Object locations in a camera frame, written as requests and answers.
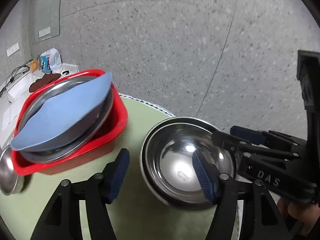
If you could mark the upper white wall socket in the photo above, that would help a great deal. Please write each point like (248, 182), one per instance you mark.
(44, 32)

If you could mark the large stainless steel bowl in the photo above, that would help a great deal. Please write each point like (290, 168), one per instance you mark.
(63, 118)

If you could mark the blue square plastic plate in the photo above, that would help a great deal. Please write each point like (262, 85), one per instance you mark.
(64, 117)

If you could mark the white paper sheets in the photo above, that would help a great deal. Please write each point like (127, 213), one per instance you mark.
(9, 115)

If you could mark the small stainless steel bowl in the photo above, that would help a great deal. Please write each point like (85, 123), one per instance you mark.
(10, 181)

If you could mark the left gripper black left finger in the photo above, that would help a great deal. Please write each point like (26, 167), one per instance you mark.
(60, 219)

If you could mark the medium stainless steel bowl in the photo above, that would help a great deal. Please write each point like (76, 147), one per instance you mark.
(182, 164)

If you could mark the white wall socket pair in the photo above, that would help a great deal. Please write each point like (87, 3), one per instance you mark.
(13, 49)

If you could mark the red plastic basin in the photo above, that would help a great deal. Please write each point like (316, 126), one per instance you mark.
(99, 140)

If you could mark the person's right hand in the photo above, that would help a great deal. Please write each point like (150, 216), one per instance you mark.
(307, 214)

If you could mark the orange bottle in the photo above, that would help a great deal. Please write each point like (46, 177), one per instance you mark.
(34, 65)

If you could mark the brown folded cloth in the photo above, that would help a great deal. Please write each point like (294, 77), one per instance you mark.
(46, 79)

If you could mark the green checkered table mat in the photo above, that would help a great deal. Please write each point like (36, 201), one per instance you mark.
(135, 214)

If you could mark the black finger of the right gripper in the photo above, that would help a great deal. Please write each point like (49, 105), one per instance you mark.
(257, 137)
(234, 143)

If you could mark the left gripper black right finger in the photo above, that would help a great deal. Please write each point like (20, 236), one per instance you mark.
(261, 219)

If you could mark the wide stainless steel bowl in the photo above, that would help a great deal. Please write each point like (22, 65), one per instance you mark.
(150, 159)

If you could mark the white blue plastic bag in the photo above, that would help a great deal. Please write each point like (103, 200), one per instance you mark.
(51, 61)

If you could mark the white counter cabinet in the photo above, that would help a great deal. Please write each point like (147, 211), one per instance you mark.
(18, 90)

